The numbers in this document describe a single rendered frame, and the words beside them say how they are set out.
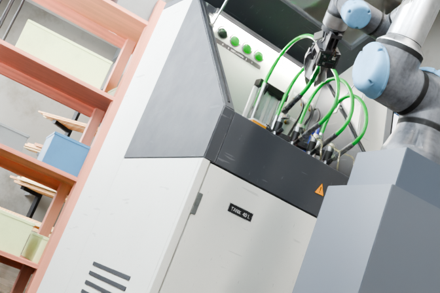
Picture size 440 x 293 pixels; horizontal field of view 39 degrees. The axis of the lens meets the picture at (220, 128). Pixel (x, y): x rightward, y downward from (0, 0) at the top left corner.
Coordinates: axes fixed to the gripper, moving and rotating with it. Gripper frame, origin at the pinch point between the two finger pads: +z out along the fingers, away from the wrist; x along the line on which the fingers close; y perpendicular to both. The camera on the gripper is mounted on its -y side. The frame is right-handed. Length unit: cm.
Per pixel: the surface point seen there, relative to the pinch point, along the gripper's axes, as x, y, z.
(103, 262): -54, 36, 58
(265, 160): -15.6, 32.3, 12.6
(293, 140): 1.7, -0.4, 23.6
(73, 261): -63, 20, 75
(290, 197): -5.6, 35.1, 21.7
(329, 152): 17.0, -4.1, 27.7
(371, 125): 36.7, -22.7, 23.2
